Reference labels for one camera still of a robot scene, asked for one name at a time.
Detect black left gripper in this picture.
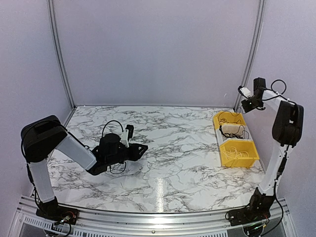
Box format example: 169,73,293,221
106,143,148,166

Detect white cable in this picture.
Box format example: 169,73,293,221
222,147,250,160

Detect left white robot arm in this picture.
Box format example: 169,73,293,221
21,115,148,220

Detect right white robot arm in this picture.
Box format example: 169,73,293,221
238,78,304,221

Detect yellow plastic bin far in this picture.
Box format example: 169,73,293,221
213,111,246,129

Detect yellow plastic bin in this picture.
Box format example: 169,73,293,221
213,111,246,129
219,140,260,168

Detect clear plastic bin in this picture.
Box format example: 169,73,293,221
215,124,253,145

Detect yellow plastic bin near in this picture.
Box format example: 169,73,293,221
219,140,260,168

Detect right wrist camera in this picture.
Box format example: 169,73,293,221
237,85,252,99

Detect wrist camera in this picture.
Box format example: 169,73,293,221
237,85,252,99
120,124,134,148

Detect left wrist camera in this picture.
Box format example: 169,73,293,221
120,124,134,148

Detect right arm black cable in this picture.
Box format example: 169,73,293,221
256,79,289,111

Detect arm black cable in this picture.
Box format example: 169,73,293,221
101,120,126,174
256,79,289,111

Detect right aluminium corner post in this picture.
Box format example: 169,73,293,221
233,0,265,111

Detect aluminium corner post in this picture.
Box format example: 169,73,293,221
233,0,265,111
47,0,76,110

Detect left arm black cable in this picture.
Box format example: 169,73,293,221
101,120,126,174

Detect left aluminium corner post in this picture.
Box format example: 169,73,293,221
47,0,76,110

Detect aluminium front rail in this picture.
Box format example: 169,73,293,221
8,196,297,237

